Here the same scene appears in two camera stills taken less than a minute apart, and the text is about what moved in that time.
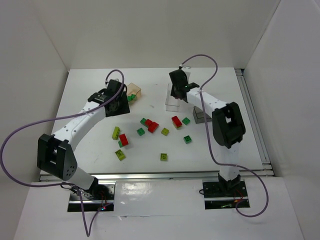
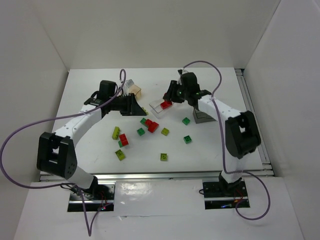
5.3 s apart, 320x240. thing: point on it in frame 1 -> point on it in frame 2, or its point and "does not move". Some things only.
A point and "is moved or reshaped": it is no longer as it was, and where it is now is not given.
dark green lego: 187,139 does not move
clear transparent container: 172,104 is moved or reshaped
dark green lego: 186,121 does not move
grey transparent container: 199,116 does not move
